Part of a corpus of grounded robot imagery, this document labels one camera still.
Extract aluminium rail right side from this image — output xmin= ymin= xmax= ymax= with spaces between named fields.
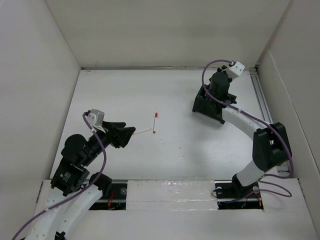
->
xmin=249 ymin=67 xmax=291 ymax=176

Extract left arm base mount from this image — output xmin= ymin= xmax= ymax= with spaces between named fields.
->
xmin=82 ymin=174 xmax=128 ymax=211

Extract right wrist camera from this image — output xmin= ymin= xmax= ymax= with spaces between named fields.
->
xmin=225 ymin=61 xmax=245 ymax=79

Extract red capped marker left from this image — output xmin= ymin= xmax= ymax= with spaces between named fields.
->
xmin=152 ymin=112 xmax=158 ymax=134

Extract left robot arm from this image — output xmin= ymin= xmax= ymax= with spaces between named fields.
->
xmin=25 ymin=121 xmax=136 ymax=240

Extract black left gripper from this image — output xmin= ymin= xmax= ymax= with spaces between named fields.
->
xmin=82 ymin=119 xmax=136 ymax=165

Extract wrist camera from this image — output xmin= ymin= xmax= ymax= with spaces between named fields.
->
xmin=86 ymin=109 xmax=105 ymax=126
xmin=225 ymin=61 xmax=245 ymax=79

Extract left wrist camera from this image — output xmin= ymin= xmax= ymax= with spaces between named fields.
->
xmin=86 ymin=109 xmax=105 ymax=126

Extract black desk organizer box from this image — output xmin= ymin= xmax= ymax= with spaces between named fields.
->
xmin=192 ymin=82 xmax=237 ymax=124

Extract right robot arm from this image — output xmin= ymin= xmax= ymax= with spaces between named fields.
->
xmin=204 ymin=63 xmax=292 ymax=197

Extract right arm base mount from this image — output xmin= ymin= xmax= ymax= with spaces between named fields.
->
xmin=211 ymin=176 xmax=264 ymax=210

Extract yellow capped white marker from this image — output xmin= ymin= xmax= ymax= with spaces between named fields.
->
xmin=133 ymin=127 xmax=152 ymax=135

